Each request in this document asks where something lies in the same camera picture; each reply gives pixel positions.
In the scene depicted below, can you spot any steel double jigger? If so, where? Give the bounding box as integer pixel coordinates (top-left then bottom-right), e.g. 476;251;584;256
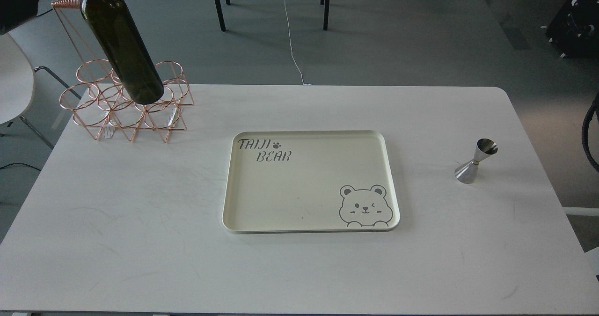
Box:
454;138;498;184

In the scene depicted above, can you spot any dark green wine bottle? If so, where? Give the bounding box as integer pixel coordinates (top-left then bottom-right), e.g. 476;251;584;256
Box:
80;0;163;105

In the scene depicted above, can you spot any copper wire bottle rack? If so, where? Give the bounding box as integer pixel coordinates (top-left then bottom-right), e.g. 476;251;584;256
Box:
51;0;195;142

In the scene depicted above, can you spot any cream bear serving tray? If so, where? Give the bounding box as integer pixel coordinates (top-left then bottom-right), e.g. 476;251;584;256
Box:
222;130;400;233

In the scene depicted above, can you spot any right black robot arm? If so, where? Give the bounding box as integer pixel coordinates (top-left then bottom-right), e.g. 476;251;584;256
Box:
545;0;598;58

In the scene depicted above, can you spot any white chair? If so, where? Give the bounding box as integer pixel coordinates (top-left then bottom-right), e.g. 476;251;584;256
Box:
0;34;70;149

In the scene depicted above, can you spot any black braided cable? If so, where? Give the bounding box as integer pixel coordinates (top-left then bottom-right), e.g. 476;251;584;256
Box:
581;91;599;173

